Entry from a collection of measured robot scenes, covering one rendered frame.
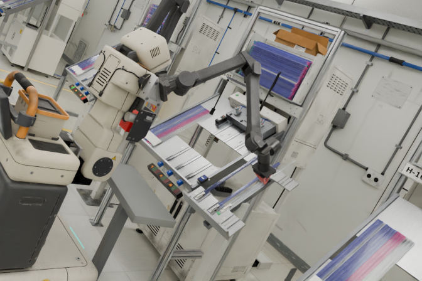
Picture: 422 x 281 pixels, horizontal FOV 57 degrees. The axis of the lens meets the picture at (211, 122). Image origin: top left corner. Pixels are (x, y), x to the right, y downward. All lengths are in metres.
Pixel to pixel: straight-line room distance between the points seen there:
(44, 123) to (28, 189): 0.26
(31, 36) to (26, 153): 5.01
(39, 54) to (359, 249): 5.58
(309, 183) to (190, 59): 1.68
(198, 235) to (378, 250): 1.14
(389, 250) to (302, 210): 2.18
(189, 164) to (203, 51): 1.61
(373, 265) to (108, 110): 1.32
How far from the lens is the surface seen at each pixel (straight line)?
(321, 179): 3.95
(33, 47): 6.48
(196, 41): 3.63
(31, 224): 1.70
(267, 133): 2.43
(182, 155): 2.41
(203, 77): 1.78
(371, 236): 1.94
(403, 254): 1.91
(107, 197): 2.85
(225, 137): 2.49
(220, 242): 2.12
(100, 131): 1.84
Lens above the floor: 1.39
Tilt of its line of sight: 8 degrees down
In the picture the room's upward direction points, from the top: 27 degrees clockwise
